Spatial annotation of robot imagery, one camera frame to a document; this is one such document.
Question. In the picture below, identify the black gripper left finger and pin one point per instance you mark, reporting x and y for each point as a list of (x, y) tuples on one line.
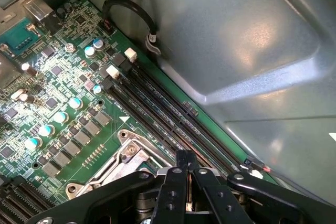
[(173, 190)]

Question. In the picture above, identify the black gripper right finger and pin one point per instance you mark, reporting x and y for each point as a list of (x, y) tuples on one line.
[(215, 197)]

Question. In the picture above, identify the silver socket screw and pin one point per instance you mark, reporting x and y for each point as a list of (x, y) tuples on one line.
[(130, 149)]

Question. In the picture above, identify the green motherboard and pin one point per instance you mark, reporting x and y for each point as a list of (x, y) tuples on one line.
[(110, 134)]

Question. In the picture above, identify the RAM slot with white latch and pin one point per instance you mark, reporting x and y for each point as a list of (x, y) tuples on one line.
[(147, 106), (168, 97)]

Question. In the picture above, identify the RAM slot with black latch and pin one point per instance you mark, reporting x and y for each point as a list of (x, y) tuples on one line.
[(157, 100), (136, 110)]

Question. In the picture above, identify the grey square inductor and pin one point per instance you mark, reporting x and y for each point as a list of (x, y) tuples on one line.
[(50, 169), (102, 118), (61, 159), (82, 138), (72, 148), (92, 128)]

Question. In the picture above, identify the blue-topped capacitor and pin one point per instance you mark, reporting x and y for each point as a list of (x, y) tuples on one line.
[(98, 44), (33, 143), (97, 89), (75, 103), (89, 51), (61, 117), (46, 130)]

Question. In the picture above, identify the black expansion slot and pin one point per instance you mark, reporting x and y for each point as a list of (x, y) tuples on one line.
[(15, 208), (39, 195)]

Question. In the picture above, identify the grey metal PC case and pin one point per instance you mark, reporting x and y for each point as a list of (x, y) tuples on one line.
[(236, 37)]

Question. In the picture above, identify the dark silver-topped capacitor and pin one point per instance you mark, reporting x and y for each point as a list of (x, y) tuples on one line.
[(29, 69), (27, 98)]

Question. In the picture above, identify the silver motherboard mounting screw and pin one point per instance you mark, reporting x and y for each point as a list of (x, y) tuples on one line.
[(69, 47)]

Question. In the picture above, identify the blue rear port connector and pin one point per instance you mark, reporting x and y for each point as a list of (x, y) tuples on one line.
[(18, 35)]

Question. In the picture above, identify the silver rear port housing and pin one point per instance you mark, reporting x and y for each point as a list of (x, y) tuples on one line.
[(38, 9)]

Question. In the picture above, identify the silver CPU socket frame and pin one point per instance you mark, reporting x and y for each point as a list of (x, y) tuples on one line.
[(123, 159)]

